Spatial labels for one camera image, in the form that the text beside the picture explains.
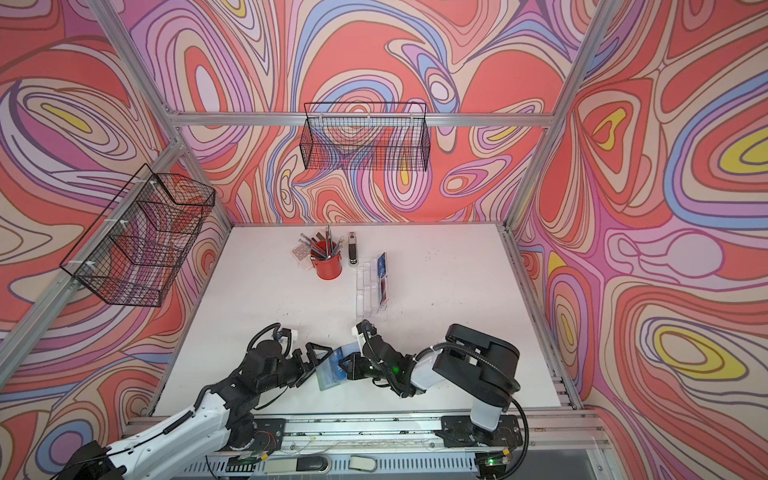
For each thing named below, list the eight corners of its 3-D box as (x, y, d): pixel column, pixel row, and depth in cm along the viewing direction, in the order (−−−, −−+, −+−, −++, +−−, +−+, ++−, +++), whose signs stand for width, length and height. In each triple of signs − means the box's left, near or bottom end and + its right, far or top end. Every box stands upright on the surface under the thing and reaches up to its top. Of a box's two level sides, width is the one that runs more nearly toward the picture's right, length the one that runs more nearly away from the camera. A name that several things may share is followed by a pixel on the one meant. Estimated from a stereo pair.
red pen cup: (315, 280, 105) (309, 260, 96) (319, 261, 111) (313, 240, 102) (341, 280, 105) (337, 260, 96) (343, 261, 111) (340, 240, 102)
